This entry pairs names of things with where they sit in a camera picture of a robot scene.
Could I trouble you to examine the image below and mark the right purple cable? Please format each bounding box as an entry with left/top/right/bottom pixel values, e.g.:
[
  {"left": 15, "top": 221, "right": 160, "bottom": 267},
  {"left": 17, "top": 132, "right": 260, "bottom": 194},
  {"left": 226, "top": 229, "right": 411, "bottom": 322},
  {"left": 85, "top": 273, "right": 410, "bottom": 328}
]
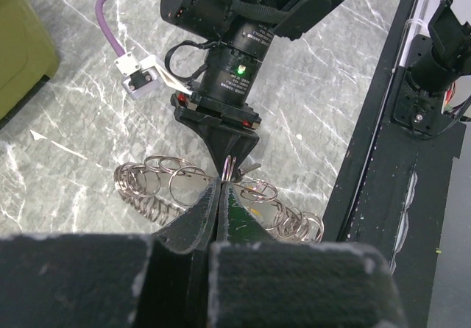
[{"left": 94, "top": 0, "right": 166, "bottom": 57}]

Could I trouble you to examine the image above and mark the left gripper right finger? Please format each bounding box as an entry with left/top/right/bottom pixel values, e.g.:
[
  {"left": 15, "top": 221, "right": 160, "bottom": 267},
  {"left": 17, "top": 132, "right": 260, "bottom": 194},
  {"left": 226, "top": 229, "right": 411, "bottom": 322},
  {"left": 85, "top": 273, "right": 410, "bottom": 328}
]
[{"left": 208, "top": 183, "right": 405, "bottom": 327}]

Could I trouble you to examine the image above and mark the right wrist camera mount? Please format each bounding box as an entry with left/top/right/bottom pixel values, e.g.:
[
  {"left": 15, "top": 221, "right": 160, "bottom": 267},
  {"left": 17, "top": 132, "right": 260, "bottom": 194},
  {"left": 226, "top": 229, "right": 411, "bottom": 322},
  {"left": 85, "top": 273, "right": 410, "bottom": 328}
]
[{"left": 115, "top": 52, "right": 192, "bottom": 100}]

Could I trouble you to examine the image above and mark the silver key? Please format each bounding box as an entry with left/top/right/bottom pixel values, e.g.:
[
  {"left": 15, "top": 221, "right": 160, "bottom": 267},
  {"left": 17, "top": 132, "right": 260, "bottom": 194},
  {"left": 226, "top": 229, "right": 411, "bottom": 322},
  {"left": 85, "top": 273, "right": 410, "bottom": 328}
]
[{"left": 233, "top": 163, "right": 261, "bottom": 182}]

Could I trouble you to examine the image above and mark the olive green plastic basket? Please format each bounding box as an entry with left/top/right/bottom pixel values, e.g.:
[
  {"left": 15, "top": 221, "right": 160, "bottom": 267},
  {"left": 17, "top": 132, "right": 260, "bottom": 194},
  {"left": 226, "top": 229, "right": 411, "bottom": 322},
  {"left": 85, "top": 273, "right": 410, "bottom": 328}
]
[{"left": 1, "top": 0, "right": 59, "bottom": 119}]

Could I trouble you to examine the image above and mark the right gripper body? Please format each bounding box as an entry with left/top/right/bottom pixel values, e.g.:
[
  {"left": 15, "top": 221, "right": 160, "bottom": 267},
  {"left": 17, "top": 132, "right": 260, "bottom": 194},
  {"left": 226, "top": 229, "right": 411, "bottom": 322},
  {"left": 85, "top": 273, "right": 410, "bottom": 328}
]
[{"left": 169, "top": 15, "right": 274, "bottom": 129}]

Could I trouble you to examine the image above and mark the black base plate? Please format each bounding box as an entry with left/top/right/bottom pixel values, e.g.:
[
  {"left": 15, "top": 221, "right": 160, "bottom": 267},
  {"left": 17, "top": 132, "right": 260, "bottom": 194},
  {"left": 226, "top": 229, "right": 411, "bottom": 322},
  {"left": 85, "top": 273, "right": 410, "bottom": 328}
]
[{"left": 324, "top": 0, "right": 470, "bottom": 327}]

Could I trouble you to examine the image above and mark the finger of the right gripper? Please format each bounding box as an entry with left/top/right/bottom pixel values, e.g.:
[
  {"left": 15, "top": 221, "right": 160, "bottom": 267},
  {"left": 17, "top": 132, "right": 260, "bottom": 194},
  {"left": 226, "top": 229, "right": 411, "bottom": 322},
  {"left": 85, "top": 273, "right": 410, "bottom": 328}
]
[
  {"left": 222, "top": 124, "right": 260, "bottom": 176},
  {"left": 175, "top": 113, "right": 236, "bottom": 177}
]

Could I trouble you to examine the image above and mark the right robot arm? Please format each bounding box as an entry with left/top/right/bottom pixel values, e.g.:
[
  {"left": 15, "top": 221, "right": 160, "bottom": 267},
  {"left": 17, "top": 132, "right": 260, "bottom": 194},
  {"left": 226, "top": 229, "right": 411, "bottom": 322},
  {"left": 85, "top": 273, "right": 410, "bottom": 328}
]
[{"left": 160, "top": 0, "right": 345, "bottom": 175}]

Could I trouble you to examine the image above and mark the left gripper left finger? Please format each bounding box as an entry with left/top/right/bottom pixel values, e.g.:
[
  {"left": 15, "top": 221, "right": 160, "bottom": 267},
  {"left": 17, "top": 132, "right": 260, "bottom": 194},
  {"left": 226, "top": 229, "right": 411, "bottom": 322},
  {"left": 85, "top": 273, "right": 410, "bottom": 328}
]
[{"left": 1, "top": 198, "right": 219, "bottom": 327}]

